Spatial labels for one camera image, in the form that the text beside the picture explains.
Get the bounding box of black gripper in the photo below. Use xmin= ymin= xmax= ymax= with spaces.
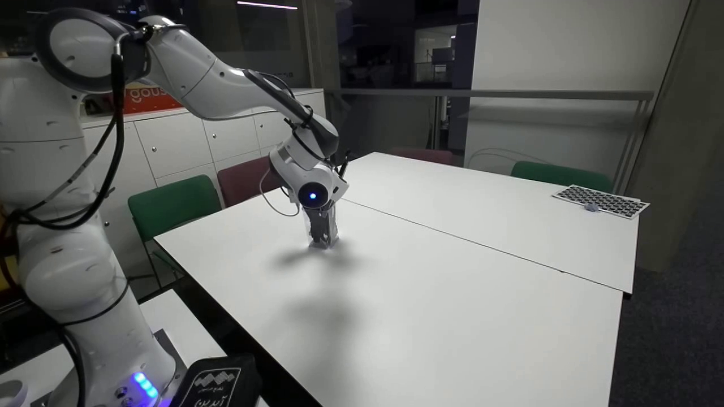
xmin=303 ymin=200 xmax=341 ymax=225

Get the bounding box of dark red chair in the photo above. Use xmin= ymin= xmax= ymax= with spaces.
xmin=391 ymin=144 xmax=460 ymax=167

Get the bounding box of green chair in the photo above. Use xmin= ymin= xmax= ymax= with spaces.
xmin=124 ymin=173 xmax=225 ymax=243
xmin=510 ymin=158 xmax=615 ymax=193

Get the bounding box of white low cabinet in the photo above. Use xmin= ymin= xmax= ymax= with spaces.
xmin=77 ymin=87 xmax=327 ymax=274

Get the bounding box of black control box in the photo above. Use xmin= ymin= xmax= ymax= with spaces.
xmin=167 ymin=354 xmax=263 ymax=407

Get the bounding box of grey metal handrail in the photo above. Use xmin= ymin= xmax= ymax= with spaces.
xmin=330 ymin=85 xmax=656 ymax=193

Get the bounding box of orange cabinet sign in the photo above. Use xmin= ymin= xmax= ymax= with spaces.
xmin=120 ymin=83 xmax=184 ymax=116

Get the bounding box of black patterned keyboard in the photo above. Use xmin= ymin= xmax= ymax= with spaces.
xmin=551 ymin=183 xmax=651 ymax=222

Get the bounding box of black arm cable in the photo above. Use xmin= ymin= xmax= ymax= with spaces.
xmin=2 ymin=28 xmax=132 ymax=233

